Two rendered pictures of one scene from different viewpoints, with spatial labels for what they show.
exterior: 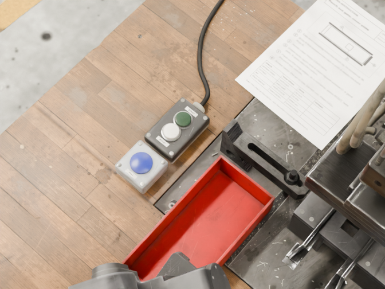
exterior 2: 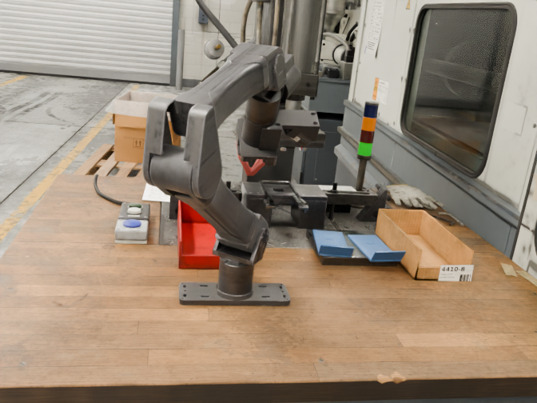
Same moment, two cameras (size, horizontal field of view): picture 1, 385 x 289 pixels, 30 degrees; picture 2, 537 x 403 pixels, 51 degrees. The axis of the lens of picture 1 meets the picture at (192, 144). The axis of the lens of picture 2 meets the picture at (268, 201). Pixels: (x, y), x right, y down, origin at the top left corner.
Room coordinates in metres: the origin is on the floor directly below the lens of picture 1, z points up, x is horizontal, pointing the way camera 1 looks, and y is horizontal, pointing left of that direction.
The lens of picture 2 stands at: (-0.51, 0.76, 1.39)
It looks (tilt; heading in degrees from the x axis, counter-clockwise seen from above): 18 degrees down; 311
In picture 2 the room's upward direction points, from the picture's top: 6 degrees clockwise
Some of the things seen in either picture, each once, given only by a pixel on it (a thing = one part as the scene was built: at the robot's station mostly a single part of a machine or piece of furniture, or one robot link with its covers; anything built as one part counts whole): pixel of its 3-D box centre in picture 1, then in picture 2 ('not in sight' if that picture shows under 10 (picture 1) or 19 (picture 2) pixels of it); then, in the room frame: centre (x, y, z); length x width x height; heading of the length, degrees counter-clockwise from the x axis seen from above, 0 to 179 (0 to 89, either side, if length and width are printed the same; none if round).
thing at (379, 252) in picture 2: not in sight; (375, 243); (0.08, -0.28, 0.93); 0.15 x 0.07 x 0.03; 146
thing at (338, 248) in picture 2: not in sight; (332, 238); (0.15, -0.22, 0.93); 0.15 x 0.07 x 0.03; 134
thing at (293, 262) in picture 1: (301, 248); (268, 201); (0.32, -0.18, 0.98); 0.07 x 0.02 x 0.01; 142
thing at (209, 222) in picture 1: (199, 234); (205, 232); (0.35, -0.02, 0.93); 0.25 x 0.12 x 0.06; 142
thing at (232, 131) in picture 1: (240, 145); (183, 200); (0.51, -0.08, 0.95); 0.06 x 0.03 x 0.09; 52
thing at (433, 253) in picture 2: not in sight; (420, 243); (0.02, -0.38, 0.93); 0.25 x 0.13 x 0.08; 142
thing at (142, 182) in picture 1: (141, 169); (132, 237); (0.47, 0.09, 0.90); 0.07 x 0.07 x 0.06; 52
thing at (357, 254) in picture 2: not in sight; (349, 246); (0.13, -0.27, 0.91); 0.17 x 0.16 x 0.02; 52
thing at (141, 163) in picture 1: (141, 164); (132, 225); (0.47, 0.09, 0.93); 0.04 x 0.04 x 0.02
